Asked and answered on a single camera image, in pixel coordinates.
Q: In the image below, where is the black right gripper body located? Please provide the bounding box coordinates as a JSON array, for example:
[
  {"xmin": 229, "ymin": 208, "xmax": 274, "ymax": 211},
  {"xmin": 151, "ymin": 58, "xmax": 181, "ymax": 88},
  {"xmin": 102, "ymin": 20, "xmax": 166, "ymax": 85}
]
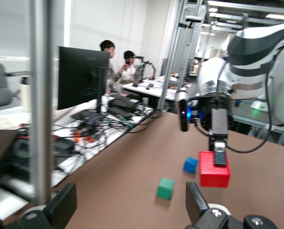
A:
[{"xmin": 194, "ymin": 94, "xmax": 235, "ymax": 144}]

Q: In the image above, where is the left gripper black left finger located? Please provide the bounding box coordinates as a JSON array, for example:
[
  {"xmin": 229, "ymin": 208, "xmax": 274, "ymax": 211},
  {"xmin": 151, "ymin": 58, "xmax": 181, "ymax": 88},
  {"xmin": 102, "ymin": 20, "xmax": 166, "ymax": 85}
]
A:
[{"xmin": 44, "ymin": 182, "xmax": 78, "ymax": 229}]

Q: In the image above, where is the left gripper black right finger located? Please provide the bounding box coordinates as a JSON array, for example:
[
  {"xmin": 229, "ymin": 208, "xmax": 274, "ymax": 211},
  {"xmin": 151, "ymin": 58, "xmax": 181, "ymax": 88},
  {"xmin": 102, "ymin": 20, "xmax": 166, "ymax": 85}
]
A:
[{"xmin": 185, "ymin": 182, "xmax": 210, "ymax": 227}]

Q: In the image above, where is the red block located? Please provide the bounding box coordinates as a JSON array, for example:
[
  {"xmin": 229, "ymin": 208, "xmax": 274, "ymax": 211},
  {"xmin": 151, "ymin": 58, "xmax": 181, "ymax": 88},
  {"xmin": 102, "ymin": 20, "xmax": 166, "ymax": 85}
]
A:
[{"xmin": 198, "ymin": 150, "xmax": 231, "ymax": 188}]

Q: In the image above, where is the blue block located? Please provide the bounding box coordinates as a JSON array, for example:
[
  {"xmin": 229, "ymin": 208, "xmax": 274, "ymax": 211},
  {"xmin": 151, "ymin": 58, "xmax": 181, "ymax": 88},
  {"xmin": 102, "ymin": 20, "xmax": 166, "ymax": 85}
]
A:
[{"xmin": 182, "ymin": 156, "xmax": 199, "ymax": 175}]

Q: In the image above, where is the green block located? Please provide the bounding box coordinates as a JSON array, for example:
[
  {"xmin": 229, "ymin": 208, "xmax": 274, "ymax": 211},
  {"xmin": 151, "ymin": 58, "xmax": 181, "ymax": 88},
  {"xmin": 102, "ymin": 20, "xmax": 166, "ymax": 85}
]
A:
[{"xmin": 155, "ymin": 177, "xmax": 176, "ymax": 200}]

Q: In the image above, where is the white office desk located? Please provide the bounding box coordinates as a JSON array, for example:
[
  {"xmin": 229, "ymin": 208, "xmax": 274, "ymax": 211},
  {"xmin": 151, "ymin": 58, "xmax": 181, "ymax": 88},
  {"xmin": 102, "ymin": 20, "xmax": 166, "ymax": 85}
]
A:
[{"xmin": 121, "ymin": 75, "xmax": 183, "ymax": 102}]

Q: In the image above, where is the dark brown box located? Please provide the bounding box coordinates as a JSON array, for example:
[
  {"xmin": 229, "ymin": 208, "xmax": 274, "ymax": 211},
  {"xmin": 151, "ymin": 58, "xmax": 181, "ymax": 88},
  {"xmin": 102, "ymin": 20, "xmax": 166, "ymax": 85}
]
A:
[{"xmin": 0, "ymin": 129, "xmax": 19, "ymax": 190}]

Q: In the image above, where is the black device box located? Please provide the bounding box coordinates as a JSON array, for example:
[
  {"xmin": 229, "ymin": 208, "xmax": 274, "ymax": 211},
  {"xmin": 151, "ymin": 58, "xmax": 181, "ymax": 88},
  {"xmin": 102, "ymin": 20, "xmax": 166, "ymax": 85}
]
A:
[{"xmin": 107, "ymin": 97, "xmax": 143, "ymax": 118}]

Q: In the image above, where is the person with dark hair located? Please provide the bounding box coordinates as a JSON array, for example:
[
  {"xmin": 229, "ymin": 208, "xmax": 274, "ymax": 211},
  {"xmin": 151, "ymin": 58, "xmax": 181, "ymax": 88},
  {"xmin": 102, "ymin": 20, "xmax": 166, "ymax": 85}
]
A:
[{"xmin": 118, "ymin": 50, "xmax": 138, "ymax": 84}]

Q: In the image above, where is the white bottle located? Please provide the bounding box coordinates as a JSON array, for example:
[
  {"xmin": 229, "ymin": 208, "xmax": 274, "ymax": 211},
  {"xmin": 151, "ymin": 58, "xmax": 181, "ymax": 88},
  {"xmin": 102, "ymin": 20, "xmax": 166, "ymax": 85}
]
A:
[{"xmin": 19, "ymin": 76, "xmax": 33, "ymax": 113}]

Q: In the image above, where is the black computer monitor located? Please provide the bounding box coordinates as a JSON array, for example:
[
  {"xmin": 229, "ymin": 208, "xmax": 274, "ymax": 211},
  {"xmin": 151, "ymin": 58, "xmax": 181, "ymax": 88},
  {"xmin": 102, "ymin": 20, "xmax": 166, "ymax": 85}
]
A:
[{"xmin": 57, "ymin": 46, "xmax": 110, "ymax": 114}]

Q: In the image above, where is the person with glasses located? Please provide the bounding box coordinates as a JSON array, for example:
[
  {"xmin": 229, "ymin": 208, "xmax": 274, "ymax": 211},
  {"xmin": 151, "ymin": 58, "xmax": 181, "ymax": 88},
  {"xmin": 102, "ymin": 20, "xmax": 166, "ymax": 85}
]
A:
[{"xmin": 99, "ymin": 39, "xmax": 124, "ymax": 96}]

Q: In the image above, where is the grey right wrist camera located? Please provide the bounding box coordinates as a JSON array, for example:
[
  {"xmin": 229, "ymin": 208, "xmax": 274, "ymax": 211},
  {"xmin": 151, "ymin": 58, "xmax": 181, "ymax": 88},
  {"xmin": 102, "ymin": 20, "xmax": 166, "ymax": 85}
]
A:
[{"xmin": 176, "ymin": 91, "xmax": 190, "ymax": 133}]

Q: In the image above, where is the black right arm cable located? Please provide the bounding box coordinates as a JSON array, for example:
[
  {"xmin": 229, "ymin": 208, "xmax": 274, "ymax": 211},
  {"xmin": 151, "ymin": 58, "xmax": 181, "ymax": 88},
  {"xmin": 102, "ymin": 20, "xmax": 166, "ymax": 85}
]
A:
[{"xmin": 227, "ymin": 70, "xmax": 274, "ymax": 154}]

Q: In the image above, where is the grey aluminium frame post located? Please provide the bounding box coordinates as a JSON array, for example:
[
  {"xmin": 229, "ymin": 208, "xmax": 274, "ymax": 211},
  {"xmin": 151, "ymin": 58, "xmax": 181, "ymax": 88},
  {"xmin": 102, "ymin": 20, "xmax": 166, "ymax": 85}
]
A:
[
  {"xmin": 157, "ymin": 0, "xmax": 192, "ymax": 112},
  {"xmin": 28, "ymin": 0, "xmax": 54, "ymax": 206}
]

